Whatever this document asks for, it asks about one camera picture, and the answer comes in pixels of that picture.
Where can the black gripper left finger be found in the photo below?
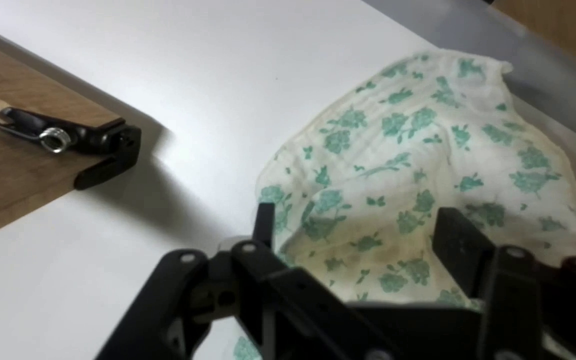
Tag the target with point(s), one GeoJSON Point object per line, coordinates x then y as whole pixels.
{"type": "Point", "coordinates": [280, 300]}

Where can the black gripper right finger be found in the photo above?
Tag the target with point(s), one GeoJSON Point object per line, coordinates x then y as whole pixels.
{"type": "Point", "coordinates": [534, 306]}

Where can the white green floral cloth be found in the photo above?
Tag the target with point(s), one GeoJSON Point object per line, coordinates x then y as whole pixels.
{"type": "Point", "coordinates": [421, 166]}

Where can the brown wooden book stand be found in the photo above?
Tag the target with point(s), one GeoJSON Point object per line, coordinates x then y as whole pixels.
{"type": "Point", "coordinates": [14, 152]}

